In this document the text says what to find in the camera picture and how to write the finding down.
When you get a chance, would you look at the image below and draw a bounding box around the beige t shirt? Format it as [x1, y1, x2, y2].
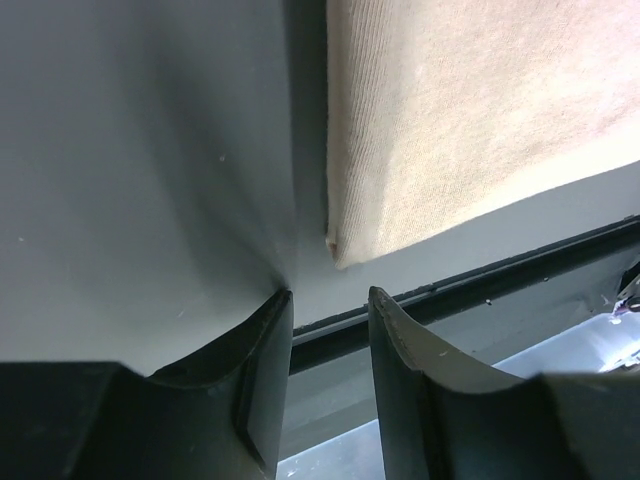
[326, 1, 639, 269]

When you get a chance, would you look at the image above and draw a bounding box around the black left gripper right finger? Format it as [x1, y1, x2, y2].
[368, 287, 639, 479]

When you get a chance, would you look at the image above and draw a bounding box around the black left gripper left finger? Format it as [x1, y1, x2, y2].
[1, 290, 293, 479]

